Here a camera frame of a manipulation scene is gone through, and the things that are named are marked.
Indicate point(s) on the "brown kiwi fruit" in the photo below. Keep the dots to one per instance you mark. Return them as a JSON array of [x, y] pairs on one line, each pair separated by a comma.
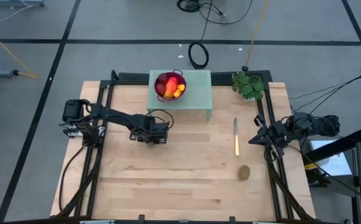
[[150, 145], [244, 172]]

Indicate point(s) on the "black diagonal support beam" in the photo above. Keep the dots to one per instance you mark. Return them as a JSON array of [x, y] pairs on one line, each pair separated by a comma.
[[348, 141]]

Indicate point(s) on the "white blue sheet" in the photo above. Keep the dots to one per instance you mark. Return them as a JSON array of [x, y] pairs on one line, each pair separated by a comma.
[[336, 165]]

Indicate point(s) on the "grey flat floor base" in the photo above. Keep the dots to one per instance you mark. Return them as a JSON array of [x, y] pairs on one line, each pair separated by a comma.
[[15, 2]]

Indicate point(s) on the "green perforated metal shelf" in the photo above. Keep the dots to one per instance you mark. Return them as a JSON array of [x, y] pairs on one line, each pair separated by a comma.
[[199, 93]]

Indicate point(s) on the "purple plastic colander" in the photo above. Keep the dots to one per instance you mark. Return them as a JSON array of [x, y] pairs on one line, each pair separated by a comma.
[[180, 78]]

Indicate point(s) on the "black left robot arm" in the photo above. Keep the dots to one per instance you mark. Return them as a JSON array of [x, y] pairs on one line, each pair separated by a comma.
[[115, 116]]

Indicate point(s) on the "red orange mango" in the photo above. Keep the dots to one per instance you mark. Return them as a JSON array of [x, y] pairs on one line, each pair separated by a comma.
[[170, 87]]

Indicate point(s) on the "green plant in white pot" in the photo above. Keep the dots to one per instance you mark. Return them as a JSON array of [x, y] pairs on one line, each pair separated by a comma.
[[248, 87]]

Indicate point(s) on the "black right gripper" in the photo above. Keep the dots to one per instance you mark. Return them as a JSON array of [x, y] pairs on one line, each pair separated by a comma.
[[280, 133]]

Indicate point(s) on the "small orange yellow pear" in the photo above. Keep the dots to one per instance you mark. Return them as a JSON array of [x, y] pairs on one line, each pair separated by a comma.
[[182, 87], [176, 94]]

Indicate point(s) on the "black metal table frame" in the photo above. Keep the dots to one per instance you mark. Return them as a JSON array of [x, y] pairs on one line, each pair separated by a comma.
[[127, 76]]

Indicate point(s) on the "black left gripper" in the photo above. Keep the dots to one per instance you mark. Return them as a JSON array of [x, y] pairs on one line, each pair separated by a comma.
[[155, 132]]

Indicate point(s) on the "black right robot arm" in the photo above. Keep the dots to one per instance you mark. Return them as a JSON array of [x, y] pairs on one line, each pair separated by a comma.
[[317, 124]]

